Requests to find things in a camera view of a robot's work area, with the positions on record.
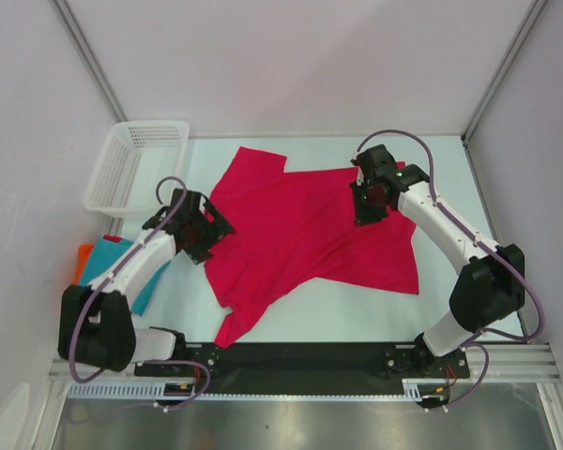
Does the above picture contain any white plastic basket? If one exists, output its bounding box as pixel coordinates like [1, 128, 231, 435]
[83, 120, 190, 218]

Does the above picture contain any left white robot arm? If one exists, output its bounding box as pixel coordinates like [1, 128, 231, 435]
[57, 188, 236, 375]

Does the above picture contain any aluminium frame rail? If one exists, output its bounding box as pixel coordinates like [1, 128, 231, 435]
[48, 341, 561, 383]

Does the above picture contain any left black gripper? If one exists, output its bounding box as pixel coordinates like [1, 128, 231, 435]
[183, 201, 235, 263]

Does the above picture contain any pink t shirt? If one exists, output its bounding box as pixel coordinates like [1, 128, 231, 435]
[205, 147, 419, 348]

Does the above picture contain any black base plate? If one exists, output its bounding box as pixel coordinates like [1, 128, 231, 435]
[135, 340, 470, 398]

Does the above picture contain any teal t shirt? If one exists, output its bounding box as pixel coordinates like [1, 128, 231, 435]
[78, 232, 175, 316]

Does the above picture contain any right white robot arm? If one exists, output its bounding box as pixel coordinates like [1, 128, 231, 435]
[350, 144, 525, 376]

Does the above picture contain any orange t shirt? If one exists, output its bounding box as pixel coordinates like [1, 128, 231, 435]
[73, 244, 95, 284]

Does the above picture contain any white cable duct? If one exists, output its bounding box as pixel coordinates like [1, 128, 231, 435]
[68, 381, 447, 402]

